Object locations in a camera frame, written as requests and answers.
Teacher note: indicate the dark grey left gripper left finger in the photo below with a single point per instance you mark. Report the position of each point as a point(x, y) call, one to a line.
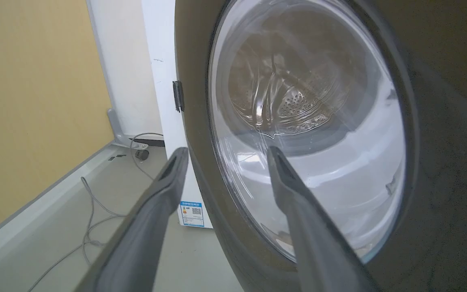
point(144, 227)

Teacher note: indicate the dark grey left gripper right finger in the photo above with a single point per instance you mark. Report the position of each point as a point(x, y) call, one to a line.
point(314, 239)

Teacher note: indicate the round washing machine door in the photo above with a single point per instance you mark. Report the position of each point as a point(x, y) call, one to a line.
point(420, 162)

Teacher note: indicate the white washing machine body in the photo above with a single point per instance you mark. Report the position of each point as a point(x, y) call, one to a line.
point(168, 101)

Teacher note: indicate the blue energy label sticker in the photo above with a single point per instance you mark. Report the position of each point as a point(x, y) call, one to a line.
point(191, 213)

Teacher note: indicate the black caster wheel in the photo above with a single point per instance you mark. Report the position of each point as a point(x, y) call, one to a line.
point(142, 154)

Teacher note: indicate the grey metal panel foot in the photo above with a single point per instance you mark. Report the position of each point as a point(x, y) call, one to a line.
point(118, 132)

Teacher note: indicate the white partition panel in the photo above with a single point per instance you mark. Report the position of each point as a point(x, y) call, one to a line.
point(128, 65)

